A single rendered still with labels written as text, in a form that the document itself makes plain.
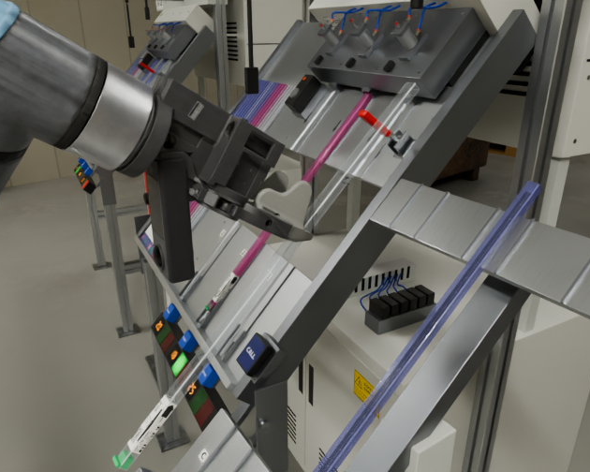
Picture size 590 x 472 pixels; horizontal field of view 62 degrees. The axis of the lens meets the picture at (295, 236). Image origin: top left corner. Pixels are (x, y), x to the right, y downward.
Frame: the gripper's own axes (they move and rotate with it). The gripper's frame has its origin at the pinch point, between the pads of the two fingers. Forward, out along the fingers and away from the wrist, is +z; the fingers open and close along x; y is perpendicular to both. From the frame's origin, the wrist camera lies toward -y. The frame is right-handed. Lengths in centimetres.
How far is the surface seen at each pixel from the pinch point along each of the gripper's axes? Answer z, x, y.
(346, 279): 21.2, 10.2, -3.1
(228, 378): 13.4, 14.7, -24.3
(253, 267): 18.9, 29.4, -9.9
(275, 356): 13.7, 8.4, -16.7
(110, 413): 50, 106, -88
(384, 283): 62, 37, -3
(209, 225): 21, 53, -9
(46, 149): 62, 436, -49
